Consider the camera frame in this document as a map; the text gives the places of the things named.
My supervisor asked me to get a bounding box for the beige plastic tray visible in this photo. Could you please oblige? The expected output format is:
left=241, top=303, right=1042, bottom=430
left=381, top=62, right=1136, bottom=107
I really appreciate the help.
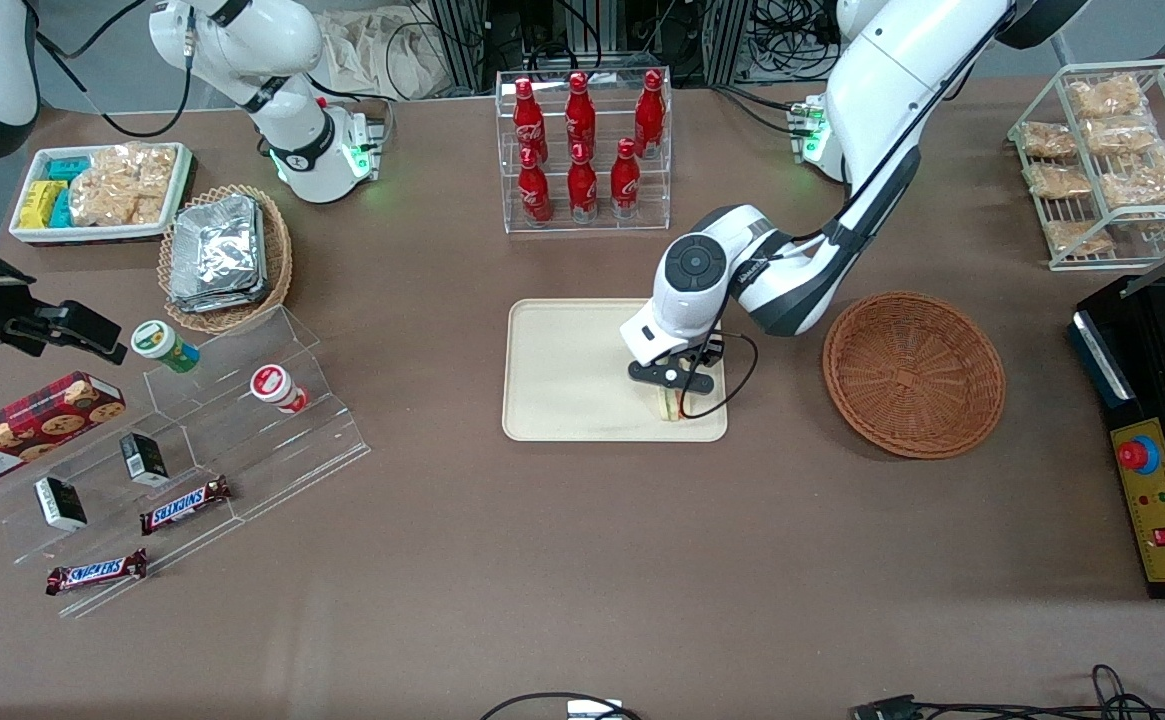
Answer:
left=502, top=298, right=729, bottom=443

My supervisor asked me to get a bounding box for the oval light wicker basket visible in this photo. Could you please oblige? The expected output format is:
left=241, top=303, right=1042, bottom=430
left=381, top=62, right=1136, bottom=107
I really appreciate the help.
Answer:
left=157, top=184, right=294, bottom=334

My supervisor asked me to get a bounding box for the round brown wicker basket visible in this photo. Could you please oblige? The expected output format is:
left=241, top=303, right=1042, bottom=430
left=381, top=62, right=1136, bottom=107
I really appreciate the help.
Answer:
left=822, top=291, right=1006, bottom=460

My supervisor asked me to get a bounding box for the green snack cup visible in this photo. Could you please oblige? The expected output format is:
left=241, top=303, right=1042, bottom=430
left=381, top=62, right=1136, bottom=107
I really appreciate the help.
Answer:
left=131, top=320, right=201, bottom=375

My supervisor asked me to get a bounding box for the red tartan cookie box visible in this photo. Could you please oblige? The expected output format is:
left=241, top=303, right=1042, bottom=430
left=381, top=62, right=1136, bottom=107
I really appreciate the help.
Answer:
left=0, top=371, right=127, bottom=493

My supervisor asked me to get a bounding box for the white rectangular dish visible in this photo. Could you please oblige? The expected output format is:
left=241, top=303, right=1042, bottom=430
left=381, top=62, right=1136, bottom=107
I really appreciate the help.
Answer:
left=8, top=142, right=195, bottom=246

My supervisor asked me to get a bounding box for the yellow snack box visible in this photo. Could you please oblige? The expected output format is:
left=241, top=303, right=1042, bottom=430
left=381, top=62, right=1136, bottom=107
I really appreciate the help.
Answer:
left=19, top=180, right=68, bottom=230

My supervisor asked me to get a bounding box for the clear acrylic bottle rack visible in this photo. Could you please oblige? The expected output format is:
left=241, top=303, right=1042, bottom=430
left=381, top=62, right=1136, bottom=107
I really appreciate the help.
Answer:
left=495, top=68, right=673, bottom=235

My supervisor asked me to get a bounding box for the silver foil packet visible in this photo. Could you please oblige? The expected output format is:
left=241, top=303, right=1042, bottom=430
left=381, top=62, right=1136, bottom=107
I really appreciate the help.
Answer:
left=168, top=270, right=269, bottom=315
left=172, top=194, right=266, bottom=299

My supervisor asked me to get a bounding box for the small black box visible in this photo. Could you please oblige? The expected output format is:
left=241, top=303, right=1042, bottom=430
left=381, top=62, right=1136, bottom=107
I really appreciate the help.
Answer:
left=120, top=432, right=170, bottom=488
left=34, top=477, right=89, bottom=532

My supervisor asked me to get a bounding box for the clear bag of crackers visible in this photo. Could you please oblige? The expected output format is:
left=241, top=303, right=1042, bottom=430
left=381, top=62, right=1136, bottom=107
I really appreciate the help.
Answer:
left=69, top=142, right=179, bottom=228

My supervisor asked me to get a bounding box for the red cola bottle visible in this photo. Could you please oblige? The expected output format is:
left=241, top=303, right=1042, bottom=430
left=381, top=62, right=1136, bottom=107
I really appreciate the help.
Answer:
left=565, top=72, right=597, bottom=161
left=635, top=69, right=666, bottom=159
left=513, top=77, right=547, bottom=166
left=610, top=138, right=641, bottom=219
left=568, top=143, right=599, bottom=223
left=518, top=147, right=552, bottom=227

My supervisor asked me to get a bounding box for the red snack cup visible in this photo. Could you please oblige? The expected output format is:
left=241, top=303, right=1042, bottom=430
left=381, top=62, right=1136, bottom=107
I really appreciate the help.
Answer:
left=250, top=365, right=309, bottom=415

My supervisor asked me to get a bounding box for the Snickers chocolate bar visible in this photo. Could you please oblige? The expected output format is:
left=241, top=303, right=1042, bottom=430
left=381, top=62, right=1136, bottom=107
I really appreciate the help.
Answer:
left=45, top=548, right=149, bottom=597
left=139, top=476, right=234, bottom=536

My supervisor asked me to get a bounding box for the clear acrylic stepped display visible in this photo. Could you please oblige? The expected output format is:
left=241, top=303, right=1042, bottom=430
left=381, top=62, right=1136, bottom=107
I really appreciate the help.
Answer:
left=0, top=305, right=373, bottom=619

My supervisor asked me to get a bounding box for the black control box yellow panel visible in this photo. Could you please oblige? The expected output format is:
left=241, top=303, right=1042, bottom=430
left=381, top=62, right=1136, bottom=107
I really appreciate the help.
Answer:
left=1070, top=275, right=1165, bottom=601

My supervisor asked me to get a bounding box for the red emergency stop button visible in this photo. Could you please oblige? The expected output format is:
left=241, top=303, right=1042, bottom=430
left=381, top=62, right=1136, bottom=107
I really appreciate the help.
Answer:
left=1117, top=437, right=1161, bottom=476

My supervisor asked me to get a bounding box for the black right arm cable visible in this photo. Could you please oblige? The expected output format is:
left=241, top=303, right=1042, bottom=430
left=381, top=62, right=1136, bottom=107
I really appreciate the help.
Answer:
left=32, top=0, right=195, bottom=140

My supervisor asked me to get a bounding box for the aluminium frame post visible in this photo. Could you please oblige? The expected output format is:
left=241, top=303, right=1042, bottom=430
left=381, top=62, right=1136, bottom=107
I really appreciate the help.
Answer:
left=702, top=0, right=755, bottom=87
left=430, top=0, right=489, bottom=93

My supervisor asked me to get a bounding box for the black looped cable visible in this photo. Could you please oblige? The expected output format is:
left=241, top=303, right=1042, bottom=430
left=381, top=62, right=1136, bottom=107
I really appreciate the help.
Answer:
left=480, top=691, right=643, bottom=720

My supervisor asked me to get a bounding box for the black cable connector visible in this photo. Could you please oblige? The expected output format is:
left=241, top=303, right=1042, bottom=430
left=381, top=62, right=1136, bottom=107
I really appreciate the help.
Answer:
left=850, top=694, right=919, bottom=720

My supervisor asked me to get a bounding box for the black tangled cable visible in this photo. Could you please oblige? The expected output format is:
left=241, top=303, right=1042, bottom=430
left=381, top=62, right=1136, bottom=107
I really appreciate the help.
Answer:
left=912, top=664, right=1165, bottom=720

